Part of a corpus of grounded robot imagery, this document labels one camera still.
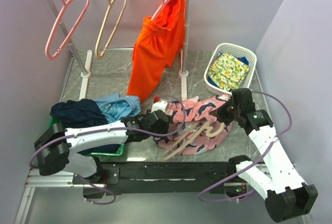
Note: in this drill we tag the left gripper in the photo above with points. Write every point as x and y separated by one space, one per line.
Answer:
164 129

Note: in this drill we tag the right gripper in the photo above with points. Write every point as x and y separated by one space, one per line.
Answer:
220 112

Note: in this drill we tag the pink patterned shorts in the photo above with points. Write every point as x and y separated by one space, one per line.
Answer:
193 110

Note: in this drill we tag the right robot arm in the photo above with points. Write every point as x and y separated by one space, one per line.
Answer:
272 175

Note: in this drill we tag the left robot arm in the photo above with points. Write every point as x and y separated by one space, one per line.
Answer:
59 149

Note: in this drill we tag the light blue shorts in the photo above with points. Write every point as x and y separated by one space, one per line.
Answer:
119 107

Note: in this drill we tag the orange shorts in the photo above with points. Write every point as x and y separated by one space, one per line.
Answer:
156 47

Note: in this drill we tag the lemon print cloth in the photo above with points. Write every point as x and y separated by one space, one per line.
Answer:
228 72

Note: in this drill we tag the blue cloth in basket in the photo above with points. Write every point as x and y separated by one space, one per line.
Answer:
242 59

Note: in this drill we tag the green plastic tray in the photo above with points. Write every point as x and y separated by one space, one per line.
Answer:
111 149

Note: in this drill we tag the navy blue garment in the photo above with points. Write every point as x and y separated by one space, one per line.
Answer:
85 113

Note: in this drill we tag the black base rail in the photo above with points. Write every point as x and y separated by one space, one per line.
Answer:
160 177

